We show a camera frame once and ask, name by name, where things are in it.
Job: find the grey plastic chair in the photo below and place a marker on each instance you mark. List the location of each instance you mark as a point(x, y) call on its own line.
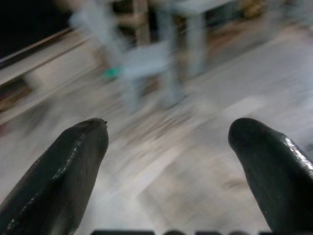
point(144, 61)

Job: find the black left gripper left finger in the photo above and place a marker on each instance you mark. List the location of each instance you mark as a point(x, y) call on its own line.
point(61, 181)

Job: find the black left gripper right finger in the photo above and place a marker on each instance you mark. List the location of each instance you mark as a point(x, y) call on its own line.
point(276, 176)

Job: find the grey table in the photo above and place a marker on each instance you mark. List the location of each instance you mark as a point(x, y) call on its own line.
point(195, 36)

